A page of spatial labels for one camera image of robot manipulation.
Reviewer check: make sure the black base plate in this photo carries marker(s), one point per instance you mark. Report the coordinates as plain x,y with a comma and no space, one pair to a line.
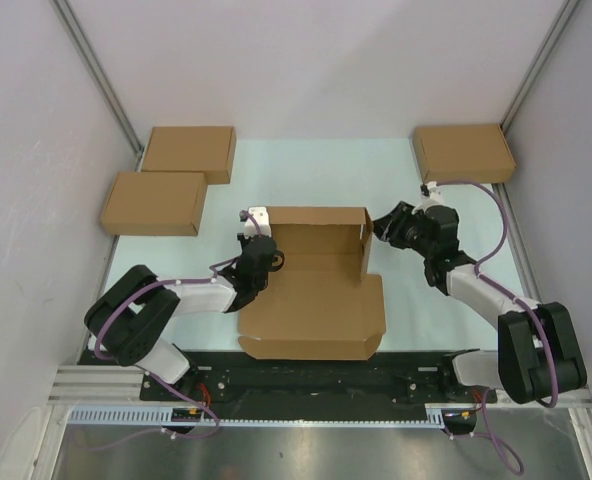
409,377

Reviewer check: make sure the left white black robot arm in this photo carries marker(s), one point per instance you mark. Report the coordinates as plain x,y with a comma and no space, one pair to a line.
129,319

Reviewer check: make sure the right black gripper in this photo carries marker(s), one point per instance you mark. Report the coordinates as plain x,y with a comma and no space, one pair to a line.
388,228

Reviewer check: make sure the right aluminium corner post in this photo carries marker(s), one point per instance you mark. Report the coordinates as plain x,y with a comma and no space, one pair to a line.
546,50

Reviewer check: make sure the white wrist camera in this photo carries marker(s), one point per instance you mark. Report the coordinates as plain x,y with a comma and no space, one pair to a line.
430,196
256,221

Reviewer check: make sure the aluminium corner post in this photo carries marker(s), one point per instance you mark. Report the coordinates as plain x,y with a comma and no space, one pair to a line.
546,50
79,39

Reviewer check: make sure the white slotted cable duct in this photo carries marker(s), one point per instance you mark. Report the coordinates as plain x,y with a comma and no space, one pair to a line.
177,416

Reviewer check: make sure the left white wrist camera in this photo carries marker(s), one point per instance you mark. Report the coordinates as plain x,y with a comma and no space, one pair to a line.
256,221

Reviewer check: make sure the cardboard box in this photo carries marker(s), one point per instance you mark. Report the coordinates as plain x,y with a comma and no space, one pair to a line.
155,204
208,150
323,304
470,152

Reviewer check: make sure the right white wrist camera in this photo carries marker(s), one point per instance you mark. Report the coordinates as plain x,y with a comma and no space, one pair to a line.
430,196

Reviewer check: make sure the left aluminium corner post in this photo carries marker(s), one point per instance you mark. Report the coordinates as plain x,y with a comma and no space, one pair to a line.
79,39

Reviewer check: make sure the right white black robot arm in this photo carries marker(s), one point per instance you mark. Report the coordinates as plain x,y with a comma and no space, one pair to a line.
537,357

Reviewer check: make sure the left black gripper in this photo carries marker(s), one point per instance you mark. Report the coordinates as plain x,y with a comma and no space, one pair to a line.
242,239

